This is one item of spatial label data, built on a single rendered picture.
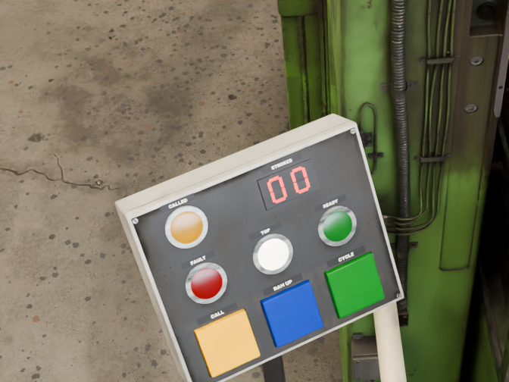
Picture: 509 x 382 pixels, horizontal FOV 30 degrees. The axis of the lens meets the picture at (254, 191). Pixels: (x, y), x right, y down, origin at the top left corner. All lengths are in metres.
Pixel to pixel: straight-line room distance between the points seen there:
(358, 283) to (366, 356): 0.66
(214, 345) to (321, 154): 0.30
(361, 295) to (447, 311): 0.63
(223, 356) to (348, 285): 0.20
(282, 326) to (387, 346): 0.44
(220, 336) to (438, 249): 0.63
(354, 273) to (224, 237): 0.20
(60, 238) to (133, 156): 0.37
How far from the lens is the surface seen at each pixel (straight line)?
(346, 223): 1.33
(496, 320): 1.94
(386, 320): 1.77
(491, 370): 2.00
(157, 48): 3.37
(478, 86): 1.52
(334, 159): 1.30
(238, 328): 1.31
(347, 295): 1.36
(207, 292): 1.28
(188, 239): 1.25
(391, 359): 1.73
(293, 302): 1.33
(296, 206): 1.30
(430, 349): 2.10
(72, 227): 2.86
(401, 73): 1.45
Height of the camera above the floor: 2.12
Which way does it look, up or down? 48 degrees down
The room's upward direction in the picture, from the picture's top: 7 degrees counter-clockwise
